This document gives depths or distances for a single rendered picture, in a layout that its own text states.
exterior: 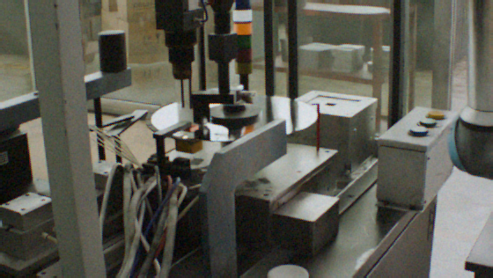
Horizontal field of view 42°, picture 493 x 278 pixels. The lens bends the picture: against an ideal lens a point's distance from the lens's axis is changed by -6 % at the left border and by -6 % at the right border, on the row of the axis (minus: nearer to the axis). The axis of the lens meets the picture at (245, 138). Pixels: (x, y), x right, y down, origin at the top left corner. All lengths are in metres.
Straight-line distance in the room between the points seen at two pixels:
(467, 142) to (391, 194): 0.23
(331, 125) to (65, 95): 0.96
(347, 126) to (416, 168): 0.23
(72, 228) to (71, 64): 0.17
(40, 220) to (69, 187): 0.45
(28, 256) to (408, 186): 0.76
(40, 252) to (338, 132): 0.74
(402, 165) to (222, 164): 0.50
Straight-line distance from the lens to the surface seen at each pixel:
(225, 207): 1.02
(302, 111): 1.37
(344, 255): 1.22
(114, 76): 1.35
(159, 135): 1.15
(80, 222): 0.71
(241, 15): 1.59
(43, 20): 0.67
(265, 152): 1.09
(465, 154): 1.28
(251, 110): 1.34
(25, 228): 1.13
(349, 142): 1.53
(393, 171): 1.39
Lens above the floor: 1.32
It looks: 18 degrees down
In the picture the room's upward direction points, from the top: 2 degrees counter-clockwise
